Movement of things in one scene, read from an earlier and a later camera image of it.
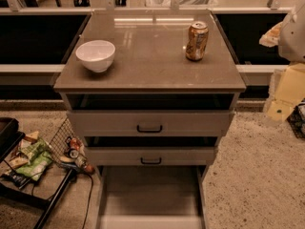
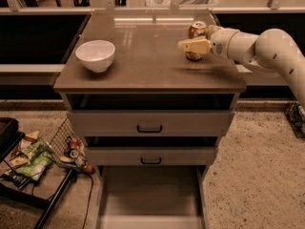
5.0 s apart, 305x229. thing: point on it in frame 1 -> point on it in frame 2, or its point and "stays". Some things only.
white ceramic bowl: x=96 y=54 stays
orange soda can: x=196 y=41 stays
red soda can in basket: x=75 y=143 stays
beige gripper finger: x=271 y=38 -> x=219 y=45
